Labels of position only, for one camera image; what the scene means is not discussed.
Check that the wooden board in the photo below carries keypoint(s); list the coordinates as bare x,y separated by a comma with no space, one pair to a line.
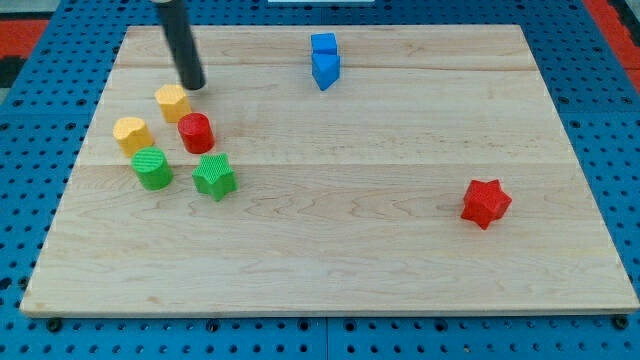
349,199

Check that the blue cube block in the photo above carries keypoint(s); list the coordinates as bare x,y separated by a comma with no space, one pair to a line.
324,43

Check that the red star block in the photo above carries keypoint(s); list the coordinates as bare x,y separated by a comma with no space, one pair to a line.
485,202

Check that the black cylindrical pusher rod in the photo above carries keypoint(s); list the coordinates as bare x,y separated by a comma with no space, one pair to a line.
181,43

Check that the green star block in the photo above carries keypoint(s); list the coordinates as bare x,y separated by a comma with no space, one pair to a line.
214,176

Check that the green cylinder block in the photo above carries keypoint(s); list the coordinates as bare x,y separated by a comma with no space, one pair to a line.
151,168

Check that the yellow heart block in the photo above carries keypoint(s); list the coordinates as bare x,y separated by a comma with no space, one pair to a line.
132,134

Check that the red cylinder block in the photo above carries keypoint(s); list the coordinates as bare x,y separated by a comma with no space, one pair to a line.
196,133

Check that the blue triangular block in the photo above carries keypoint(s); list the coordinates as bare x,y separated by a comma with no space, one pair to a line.
325,69

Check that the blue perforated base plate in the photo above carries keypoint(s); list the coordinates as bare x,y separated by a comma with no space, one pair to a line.
47,112

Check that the yellow hexagon block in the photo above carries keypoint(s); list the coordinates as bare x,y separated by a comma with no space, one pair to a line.
173,102

